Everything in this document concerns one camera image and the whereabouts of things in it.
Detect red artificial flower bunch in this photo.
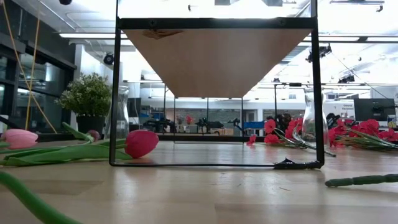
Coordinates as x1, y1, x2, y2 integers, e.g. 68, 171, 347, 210
246, 117, 337, 158
328, 118, 398, 152

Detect purple artificial flower bunch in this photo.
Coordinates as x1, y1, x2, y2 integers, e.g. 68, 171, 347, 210
325, 173, 398, 189

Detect pink artificial tulip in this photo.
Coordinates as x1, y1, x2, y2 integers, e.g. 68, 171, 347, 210
0, 128, 40, 151

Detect black background robot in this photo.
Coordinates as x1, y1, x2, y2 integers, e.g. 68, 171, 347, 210
195, 117, 225, 131
142, 118, 175, 133

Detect blue background bin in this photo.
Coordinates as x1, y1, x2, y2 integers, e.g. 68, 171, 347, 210
242, 121, 266, 130

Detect red artificial tulip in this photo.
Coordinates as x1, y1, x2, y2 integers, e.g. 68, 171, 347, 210
0, 129, 160, 167

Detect clear glass vase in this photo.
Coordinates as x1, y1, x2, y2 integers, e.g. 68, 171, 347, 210
300, 87, 331, 149
104, 85, 131, 140

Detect black tape lump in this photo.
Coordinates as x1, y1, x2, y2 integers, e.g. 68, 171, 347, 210
273, 157, 325, 170

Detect potted green plant white blossoms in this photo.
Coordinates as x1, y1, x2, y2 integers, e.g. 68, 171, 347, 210
55, 72, 113, 135

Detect ceiling light strip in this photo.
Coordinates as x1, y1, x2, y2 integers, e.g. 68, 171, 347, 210
58, 32, 129, 40

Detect black ceiling spotlight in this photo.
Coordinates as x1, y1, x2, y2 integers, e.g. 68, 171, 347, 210
338, 74, 356, 84
306, 43, 333, 63

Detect dark computer monitor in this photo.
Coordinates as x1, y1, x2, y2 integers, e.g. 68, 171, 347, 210
353, 98, 397, 123

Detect orange artificial tulip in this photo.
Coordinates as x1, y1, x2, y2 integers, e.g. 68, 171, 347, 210
0, 170, 84, 224

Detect black aluminium table frame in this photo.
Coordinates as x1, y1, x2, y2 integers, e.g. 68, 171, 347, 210
0, 114, 398, 151

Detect white wall sign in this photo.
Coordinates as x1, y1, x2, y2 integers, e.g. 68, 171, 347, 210
337, 101, 355, 119

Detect yellow hanging cable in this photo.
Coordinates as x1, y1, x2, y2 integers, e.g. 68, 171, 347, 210
1, 0, 58, 134
24, 17, 41, 131

